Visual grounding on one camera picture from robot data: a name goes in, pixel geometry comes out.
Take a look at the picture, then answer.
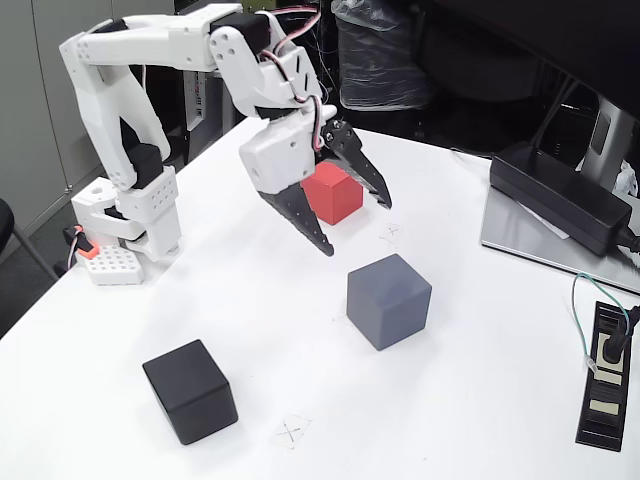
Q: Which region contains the plastic wrapped black bin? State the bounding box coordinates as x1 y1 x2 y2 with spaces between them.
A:
330 0 434 112

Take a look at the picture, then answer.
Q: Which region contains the black block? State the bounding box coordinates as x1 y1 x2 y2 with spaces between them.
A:
142 338 239 446

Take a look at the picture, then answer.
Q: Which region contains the black monitor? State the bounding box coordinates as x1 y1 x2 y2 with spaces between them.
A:
417 0 640 124

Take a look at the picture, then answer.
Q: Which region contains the silver monitor stand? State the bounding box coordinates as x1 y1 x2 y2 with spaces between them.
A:
480 97 640 294

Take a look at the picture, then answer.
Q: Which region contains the orange cable connector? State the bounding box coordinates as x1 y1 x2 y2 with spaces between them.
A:
63 225 99 260

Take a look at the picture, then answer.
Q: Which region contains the black power adapter brick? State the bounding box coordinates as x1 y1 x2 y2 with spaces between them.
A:
488 140 634 257

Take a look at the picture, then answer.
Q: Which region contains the black power cord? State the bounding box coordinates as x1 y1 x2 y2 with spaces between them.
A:
615 224 640 257

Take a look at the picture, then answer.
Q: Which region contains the clear tape with X mark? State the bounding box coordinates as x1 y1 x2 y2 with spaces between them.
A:
378 223 406 249
274 413 312 450

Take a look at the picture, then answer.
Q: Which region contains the black power strip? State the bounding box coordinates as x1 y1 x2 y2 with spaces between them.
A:
574 300 640 452

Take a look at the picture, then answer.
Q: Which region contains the green cable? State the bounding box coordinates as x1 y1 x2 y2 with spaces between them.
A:
571 273 632 371

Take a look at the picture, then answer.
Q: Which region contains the black flat panel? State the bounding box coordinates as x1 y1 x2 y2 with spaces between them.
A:
117 64 189 166

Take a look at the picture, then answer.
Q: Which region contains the red block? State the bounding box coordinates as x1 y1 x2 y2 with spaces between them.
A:
301 160 365 226

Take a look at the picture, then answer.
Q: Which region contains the white perforated table clamp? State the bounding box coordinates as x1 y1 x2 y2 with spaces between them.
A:
82 243 147 287

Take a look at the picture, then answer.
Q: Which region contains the crumpled white plastic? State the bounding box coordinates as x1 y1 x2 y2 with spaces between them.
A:
613 159 640 199

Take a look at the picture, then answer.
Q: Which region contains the black power plug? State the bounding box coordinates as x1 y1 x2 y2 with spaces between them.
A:
599 304 640 364

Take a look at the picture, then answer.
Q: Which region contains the grey block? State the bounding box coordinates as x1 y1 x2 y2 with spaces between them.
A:
346 253 433 352

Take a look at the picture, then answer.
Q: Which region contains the black office chair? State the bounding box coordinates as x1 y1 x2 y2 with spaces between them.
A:
0 197 61 284

